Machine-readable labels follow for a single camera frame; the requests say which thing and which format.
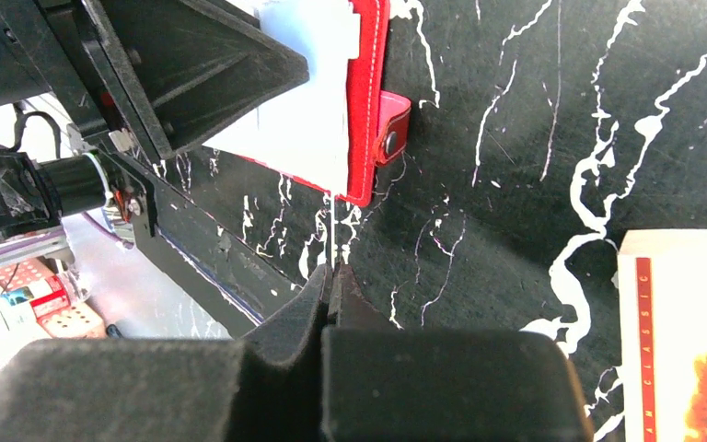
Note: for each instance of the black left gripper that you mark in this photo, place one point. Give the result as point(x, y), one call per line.
point(167, 74)

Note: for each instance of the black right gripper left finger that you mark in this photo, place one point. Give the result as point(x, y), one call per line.
point(264, 386)

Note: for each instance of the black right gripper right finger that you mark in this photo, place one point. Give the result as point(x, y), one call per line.
point(381, 383)

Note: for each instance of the red leather card holder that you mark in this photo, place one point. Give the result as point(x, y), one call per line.
point(333, 132)

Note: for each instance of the red white box outside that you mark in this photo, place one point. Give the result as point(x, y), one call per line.
point(31, 294)

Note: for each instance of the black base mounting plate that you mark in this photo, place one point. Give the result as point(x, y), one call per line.
point(196, 230)

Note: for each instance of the orange book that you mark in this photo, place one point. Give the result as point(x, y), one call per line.
point(662, 282)

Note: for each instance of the aluminium frame rail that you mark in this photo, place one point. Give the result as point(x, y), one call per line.
point(52, 244)

